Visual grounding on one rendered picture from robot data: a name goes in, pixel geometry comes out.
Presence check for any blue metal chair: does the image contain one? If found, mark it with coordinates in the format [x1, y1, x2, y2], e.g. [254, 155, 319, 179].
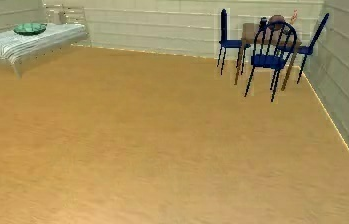
[216, 8, 252, 76]
[277, 12, 330, 85]
[243, 20, 298, 103]

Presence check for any brown wooden table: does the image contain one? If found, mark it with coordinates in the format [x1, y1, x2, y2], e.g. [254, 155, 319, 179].
[233, 22, 303, 92]

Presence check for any black small bottle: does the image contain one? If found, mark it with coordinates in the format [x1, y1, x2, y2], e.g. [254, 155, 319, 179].
[259, 16, 269, 32]

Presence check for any brown round pot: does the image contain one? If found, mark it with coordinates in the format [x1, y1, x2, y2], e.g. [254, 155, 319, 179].
[268, 14, 286, 26]

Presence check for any white striped bed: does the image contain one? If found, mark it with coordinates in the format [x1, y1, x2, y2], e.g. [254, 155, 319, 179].
[0, 3, 92, 80]

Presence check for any green round bowl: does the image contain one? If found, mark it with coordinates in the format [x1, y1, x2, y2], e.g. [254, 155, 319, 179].
[13, 22, 48, 37]

